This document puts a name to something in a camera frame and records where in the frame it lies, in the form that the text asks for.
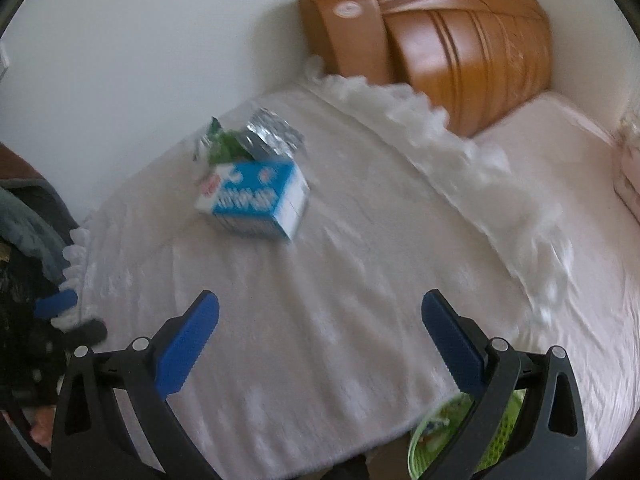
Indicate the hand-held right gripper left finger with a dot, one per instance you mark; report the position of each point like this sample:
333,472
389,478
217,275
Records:
187,345

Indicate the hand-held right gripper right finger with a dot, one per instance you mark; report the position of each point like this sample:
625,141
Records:
452,345

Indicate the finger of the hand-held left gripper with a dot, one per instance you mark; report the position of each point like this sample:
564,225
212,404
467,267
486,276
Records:
87,332
56,304

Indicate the green plastic basket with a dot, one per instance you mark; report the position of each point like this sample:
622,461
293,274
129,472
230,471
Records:
440,435

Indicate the blue and white milk carton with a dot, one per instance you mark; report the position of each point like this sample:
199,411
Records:
255,200

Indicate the green and white snack packet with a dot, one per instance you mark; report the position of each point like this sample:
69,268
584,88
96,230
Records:
220,149

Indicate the silver foil wrapper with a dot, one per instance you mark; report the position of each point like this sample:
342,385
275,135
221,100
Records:
267,132

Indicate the person's left hand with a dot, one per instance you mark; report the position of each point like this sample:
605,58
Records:
44,427

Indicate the grey hanging garment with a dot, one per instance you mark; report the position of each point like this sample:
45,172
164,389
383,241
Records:
25,215

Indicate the brown cloth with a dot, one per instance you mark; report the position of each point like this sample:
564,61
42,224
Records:
15,162

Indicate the bed with pink sheet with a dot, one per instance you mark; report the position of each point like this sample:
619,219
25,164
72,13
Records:
565,185

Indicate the pink folded quilt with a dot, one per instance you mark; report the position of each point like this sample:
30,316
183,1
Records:
630,160

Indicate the wooden headboard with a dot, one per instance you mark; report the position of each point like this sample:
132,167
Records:
450,45

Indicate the white wall switch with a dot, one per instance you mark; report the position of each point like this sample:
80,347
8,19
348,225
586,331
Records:
4,62

